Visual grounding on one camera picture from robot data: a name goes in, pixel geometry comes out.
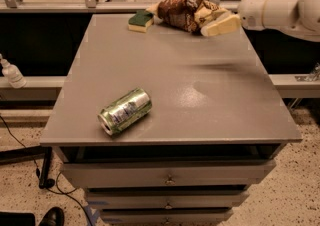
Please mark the middle grey drawer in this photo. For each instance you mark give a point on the middle grey drawer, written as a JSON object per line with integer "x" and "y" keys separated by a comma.
{"x": 167, "y": 199}

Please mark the brown chip bag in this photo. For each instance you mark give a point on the brown chip bag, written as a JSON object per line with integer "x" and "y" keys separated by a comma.
{"x": 188, "y": 15}

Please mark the bottom grey drawer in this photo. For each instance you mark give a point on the bottom grey drawer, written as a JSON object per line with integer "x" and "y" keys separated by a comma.
{"x": 132, "y": 216}

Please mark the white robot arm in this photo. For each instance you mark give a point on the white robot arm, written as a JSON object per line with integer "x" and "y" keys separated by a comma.
{"x": 296, "y": 18}

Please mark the green yellow sponge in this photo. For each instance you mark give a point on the green yellow sponge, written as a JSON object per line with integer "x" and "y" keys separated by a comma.
{"x": 141, "y": 21}

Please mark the top grey drawer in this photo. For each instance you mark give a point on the top grey drawer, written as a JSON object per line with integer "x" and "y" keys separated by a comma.
{"x": 167, "y": 174}

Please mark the green soda can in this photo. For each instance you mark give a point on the green soda can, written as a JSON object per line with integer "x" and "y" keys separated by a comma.
{"x": 125, "y": 111}

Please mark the grey drawer cabinet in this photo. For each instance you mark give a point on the grey drawer cabinet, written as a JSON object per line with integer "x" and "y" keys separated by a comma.
{"x": 212, "y": 100}

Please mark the white spray bottle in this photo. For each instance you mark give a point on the white spray bottle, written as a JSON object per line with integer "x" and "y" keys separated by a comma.
{"x": 12, "y": 73}

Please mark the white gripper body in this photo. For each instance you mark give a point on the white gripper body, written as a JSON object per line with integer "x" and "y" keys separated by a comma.
{"x": 256, "y": 9}

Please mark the metal bracket on shelf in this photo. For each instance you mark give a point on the metal bracket on shelf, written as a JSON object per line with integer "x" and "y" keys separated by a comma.
{"x": 314, "y": 75}

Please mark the black shoe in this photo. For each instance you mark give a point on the black shoe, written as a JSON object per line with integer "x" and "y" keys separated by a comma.
{"x": 54, "y": 217}

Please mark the black stand leg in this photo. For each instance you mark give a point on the black stand leg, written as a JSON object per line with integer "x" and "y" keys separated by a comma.
{"x": 31, "y": 154}

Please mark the grey drawer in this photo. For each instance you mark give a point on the grey drawer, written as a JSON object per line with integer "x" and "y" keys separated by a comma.
{"x": 132, "y": 216}
{"x": 167, "y": 199}
{"x": 167, "y": 174}

